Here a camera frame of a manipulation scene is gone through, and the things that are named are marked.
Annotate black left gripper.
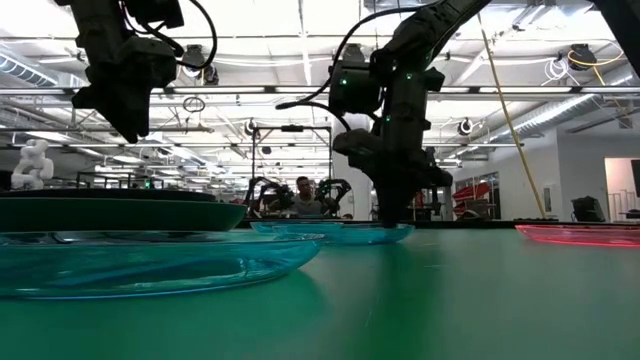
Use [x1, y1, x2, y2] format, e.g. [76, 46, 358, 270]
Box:
[72, 37, 179, 145]

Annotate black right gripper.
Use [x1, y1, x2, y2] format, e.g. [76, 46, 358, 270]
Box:
[332, 128, 454, 226]

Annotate clear blue plastic plate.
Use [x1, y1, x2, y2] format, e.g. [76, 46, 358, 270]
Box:
[0, 229, 327, 300]
[249, 220, 416, 246]

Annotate clear pink plastic plate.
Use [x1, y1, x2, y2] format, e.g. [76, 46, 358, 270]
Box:
[514, 224, 640, 249]

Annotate white room column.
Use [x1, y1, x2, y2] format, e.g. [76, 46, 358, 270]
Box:
[332, 112, 375, 221]

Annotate red shelf bins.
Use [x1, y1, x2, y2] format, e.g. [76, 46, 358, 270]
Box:
[452, 182, 492, 217]

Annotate person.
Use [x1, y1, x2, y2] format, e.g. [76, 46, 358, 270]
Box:
[287, 175, 324, 217]

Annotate large dark green plate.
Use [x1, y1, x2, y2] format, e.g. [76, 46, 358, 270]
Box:
[0, 188, 248, 233]

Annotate black office chair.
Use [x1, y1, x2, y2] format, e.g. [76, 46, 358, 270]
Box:
[571, 195, 607, 223]

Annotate black aluminium table frame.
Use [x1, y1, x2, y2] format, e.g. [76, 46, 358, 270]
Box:
[234, 218, 640, 232]

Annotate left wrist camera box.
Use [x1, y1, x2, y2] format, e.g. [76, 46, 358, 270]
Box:
[125, 0, 185, 30]

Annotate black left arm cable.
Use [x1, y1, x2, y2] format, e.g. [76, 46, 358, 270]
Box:
[122, 0, 219, 71]

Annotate background black gantry frame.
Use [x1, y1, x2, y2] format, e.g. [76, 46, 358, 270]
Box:
[251, 124, 334, 221]

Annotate yellow hanging hose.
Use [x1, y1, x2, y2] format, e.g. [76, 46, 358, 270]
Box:
[477, 14, 547, 220]

